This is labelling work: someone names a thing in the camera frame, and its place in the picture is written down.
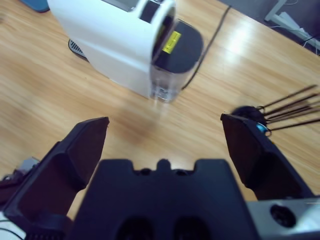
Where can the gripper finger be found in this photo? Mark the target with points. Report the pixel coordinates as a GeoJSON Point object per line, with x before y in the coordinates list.
{"type": "Point", "coordinates": [260, 162]}
{"type": "Point", "coordinates": [62, 170]}

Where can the white capsule coffee machine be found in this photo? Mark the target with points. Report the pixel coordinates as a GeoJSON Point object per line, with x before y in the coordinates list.
{"type": "Point", "coordinates": [105, 37]}

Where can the blue coffee capsule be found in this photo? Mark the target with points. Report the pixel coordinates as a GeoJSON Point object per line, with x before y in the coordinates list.
{"type": "Point", "coordinates": [260, 128]}

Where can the white power strip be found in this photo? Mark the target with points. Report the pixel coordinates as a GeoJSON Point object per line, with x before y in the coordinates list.
{"type": "Point", "coordinates": [292, 25]}

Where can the white straight table leg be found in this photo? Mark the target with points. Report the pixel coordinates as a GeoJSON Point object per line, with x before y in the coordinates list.
{"type": "Point", "coordinates": [275, 10]}

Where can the blue rectangular tray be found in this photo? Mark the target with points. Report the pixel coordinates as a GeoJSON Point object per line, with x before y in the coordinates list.
{"type": "Point", "coordinates": [37, 5]}

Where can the grey mount with dark post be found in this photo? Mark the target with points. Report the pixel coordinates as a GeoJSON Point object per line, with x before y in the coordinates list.
{"type": "Point", "coordinates": [27, 165]}

